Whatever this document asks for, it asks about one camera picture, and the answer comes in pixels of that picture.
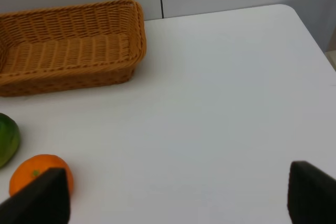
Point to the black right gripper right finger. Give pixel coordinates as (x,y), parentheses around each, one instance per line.
(311,194)

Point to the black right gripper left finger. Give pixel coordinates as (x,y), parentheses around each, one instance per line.
(45,200)

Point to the orange tangerine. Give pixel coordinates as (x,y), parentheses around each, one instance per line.
(35,166)

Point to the green mango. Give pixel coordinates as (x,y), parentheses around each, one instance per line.
(10,138)

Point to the light orange wicker basket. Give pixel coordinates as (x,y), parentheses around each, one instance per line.
(72,47)

